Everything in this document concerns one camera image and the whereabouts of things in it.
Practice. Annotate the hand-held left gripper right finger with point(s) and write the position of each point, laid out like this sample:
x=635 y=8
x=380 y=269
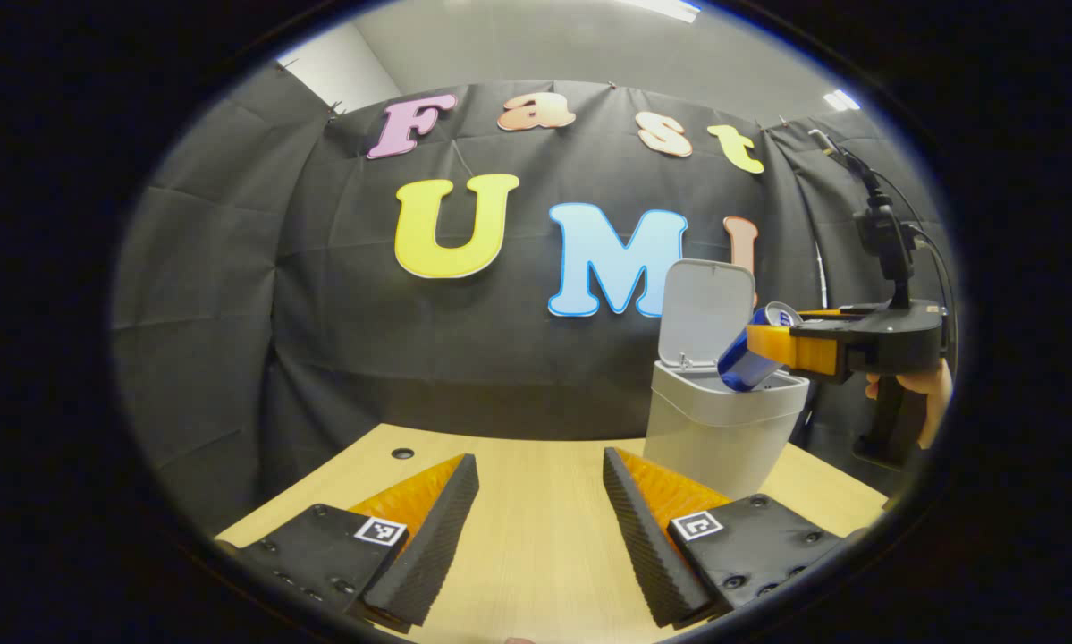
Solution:
x=647 y=546

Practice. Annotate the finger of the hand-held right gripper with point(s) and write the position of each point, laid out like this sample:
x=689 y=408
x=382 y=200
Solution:
x=808 y=353
x=835 y=313

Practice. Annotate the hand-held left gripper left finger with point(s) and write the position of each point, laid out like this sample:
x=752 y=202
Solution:
x=433 y=546

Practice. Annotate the blue pop can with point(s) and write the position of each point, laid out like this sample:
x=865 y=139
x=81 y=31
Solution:
x=746 y=367

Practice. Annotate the white desktop garbage bin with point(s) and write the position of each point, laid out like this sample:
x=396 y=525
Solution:
x=714 y=438

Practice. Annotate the wooden desktop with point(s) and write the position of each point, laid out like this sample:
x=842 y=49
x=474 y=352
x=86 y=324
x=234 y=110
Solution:
x=544 y=555

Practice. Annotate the ceiling light panel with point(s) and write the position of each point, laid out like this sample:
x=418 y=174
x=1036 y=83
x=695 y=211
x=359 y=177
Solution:
x=841 y=99
x=665 y=7

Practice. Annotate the black backdrop cloth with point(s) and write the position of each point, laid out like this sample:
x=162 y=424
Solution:
x=321 y=358

